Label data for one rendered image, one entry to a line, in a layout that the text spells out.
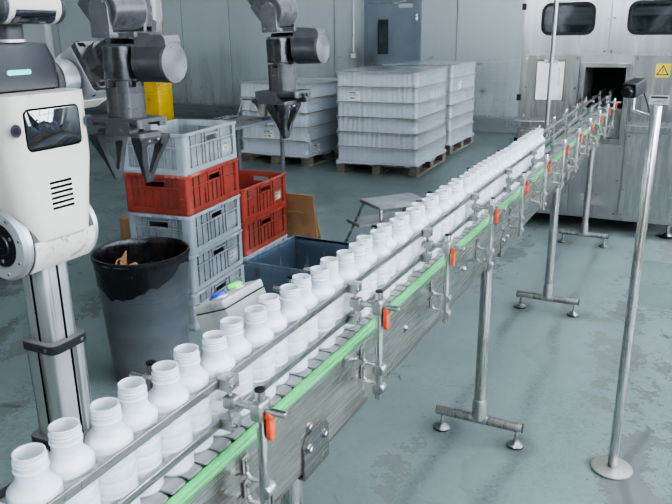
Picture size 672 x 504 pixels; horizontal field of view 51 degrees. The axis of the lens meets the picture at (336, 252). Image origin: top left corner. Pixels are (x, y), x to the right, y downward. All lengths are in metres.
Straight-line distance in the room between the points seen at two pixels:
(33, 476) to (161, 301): 2.45
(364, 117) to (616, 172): 3.25
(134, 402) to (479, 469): 2.04
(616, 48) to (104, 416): 5.37
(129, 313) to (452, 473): 1.57
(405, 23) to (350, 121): 4.19
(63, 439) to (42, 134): 0.81
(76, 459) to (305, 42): 0.89
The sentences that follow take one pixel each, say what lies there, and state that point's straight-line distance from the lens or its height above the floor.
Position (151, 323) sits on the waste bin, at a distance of 3.32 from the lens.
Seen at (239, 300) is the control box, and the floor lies 1.11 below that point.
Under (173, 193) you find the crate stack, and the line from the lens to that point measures 3.87.
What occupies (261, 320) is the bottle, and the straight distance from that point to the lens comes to 1.19.
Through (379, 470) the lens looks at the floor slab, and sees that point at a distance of 2.82.
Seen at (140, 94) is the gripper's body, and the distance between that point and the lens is 1.12.
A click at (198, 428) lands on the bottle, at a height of 1.05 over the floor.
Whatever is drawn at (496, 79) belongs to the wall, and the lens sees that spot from 11.80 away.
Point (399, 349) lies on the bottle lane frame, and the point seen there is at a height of 0.86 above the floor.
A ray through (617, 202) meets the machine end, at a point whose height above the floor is 0.27.
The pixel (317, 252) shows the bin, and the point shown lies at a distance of 2.36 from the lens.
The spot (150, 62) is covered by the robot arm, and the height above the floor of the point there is 1.57.
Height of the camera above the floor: 1.61
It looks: 18 degrees down
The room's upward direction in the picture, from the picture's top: 1 degrees counter-clockwise
